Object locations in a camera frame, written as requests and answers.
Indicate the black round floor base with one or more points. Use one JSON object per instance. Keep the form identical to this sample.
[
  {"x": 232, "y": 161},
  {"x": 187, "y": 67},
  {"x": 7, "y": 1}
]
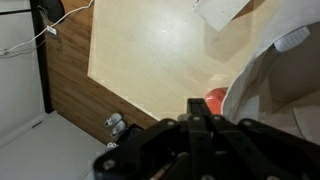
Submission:
[{"x": 55, "y": 9}]

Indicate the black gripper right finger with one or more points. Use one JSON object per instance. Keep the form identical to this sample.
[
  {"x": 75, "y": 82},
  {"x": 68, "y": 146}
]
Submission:
[{"x": 261, "y": 152}]

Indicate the white canvas tote bag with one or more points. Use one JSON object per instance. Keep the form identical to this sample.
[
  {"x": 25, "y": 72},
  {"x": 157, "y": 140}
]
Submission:
[{"x": 280, "y": 83}]

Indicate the pair of sneakers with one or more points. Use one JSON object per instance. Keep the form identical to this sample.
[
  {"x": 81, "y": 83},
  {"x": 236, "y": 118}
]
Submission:
[{"x": 118, "y": 124}]

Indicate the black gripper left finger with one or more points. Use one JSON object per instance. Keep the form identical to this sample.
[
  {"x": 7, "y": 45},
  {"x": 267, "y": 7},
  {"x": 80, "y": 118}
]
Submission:
[{"x": 184, "y": 146}]

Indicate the pink liquid spray bottle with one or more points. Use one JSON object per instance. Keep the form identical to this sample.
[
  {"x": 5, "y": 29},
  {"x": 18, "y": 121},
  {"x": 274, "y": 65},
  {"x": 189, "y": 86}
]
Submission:
[{"x": 214, "y": 99}]

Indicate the white entry door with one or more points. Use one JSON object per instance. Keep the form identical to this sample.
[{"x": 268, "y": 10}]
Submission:
[{"x": 49, "y": 149}]

